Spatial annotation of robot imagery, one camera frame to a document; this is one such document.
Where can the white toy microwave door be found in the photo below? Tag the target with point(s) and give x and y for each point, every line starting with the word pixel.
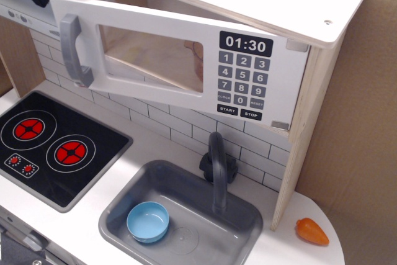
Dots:
pixel 139 52

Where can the wooden toy microwave cabinet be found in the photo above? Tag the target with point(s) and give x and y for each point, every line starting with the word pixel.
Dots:
pixel 319 23

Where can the grey range hood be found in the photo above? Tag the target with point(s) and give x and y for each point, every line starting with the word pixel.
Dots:
pixel 27 13

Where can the orange translucent pot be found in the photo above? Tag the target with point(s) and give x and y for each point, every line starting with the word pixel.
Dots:
pixel 197 50

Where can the black toy stovetop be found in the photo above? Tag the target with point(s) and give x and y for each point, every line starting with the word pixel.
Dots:
pixel 54 152

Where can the dark grey toy faucet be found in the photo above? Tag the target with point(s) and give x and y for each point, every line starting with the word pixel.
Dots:
pixel 219 170

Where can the light blue bowl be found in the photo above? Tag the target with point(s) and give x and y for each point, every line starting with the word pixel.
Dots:
pixel 148 222

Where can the grey toy sink basin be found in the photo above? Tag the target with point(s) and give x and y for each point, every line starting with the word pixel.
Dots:
pixel 196 235

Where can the brown cardboard panel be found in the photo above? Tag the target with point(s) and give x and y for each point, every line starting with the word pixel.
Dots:
pixel 350 166

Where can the orange toy carrot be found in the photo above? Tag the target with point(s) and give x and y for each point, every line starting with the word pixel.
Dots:
pixel 309 230

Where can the grey oven front handle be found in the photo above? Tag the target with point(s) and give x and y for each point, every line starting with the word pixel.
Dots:
pixel 18 247

